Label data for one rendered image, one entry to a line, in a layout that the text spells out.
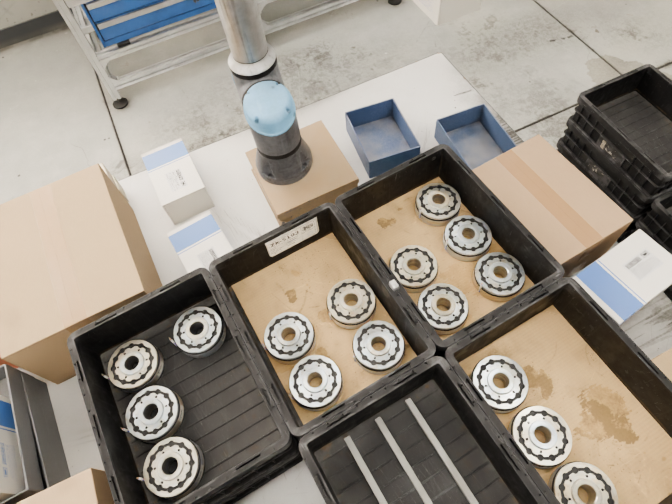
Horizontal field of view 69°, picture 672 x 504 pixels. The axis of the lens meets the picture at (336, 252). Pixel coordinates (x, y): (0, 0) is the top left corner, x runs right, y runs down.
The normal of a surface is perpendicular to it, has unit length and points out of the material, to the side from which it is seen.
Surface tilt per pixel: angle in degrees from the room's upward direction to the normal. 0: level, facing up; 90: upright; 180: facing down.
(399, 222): 0
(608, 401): 0
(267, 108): 9
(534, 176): 0
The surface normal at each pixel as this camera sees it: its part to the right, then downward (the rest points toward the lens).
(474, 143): -0.07, -0.49
